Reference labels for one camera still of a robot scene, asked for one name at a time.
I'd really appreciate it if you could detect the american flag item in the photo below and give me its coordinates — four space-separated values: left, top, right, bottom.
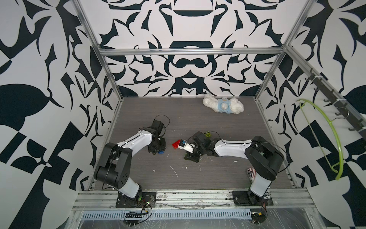
246 168 256 183

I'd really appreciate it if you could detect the black wall hook rack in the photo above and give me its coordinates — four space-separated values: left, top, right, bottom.
307 68 366 140

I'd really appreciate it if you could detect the red lego brick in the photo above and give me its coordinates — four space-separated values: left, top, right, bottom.
172 140 181 149

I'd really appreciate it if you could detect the black connector box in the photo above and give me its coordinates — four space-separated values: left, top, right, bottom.
251 212 267 224
124 211 144 220

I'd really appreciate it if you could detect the white plush toy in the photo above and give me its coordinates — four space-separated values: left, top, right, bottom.
203 94 245 114

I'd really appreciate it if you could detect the black connector box left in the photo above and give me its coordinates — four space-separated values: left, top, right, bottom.
124 211 144 220

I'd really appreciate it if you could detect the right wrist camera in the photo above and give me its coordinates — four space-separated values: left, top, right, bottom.
178 139 195 154

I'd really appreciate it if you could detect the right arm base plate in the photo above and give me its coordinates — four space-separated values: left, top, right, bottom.
232 191 273 207

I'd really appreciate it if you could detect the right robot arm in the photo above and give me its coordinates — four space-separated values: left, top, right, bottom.
178 132 285 203

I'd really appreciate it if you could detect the green plastic hanger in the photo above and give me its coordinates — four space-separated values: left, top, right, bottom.
295 99 344 181

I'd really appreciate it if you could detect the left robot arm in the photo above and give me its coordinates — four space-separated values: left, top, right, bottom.
94 120 166 202

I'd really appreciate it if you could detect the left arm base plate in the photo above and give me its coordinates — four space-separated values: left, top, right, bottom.
115 191 157 209

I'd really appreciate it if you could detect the black connector box right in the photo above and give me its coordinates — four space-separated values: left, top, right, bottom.
251 212 267 224

